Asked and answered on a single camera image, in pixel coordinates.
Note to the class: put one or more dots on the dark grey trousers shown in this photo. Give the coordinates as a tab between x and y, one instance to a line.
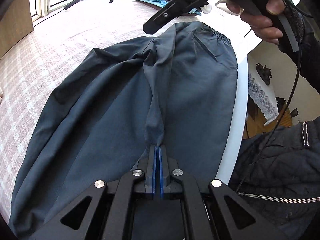
177	89

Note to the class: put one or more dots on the person right forearm sleeve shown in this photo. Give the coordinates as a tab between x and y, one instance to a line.
310	45

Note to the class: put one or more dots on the person right hand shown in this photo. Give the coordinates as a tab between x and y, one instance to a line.
262	26

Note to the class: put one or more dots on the white lace cloth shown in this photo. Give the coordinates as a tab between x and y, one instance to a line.
263	96

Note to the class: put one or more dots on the black jacket with zippers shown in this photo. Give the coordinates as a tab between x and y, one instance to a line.
278	175

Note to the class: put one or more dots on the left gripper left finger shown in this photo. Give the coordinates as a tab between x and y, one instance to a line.
105	210

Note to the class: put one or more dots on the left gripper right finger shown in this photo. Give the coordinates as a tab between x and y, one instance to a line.
217	214

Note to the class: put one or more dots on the pink plaid table cloth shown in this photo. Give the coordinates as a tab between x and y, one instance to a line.
37	64

